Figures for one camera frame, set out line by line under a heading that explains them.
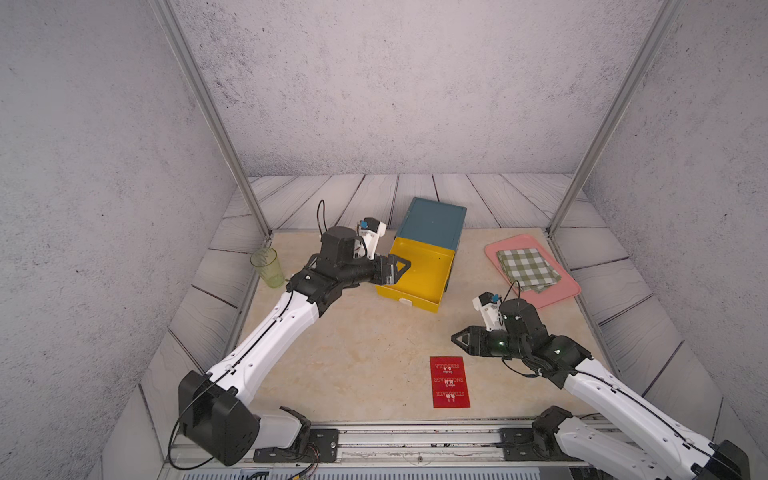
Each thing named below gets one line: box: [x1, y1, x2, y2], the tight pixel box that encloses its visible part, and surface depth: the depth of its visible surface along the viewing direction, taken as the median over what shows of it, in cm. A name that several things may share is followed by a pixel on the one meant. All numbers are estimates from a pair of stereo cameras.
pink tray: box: [484, 234, 581, 309], surface depth 107 cm
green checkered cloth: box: [496, 248, 562, 293], surface depth 110 cm
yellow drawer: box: [376, 236, 456, 313], surface depth 91 cm
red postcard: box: [429, 356, 471, 408], surface depth 85 cm
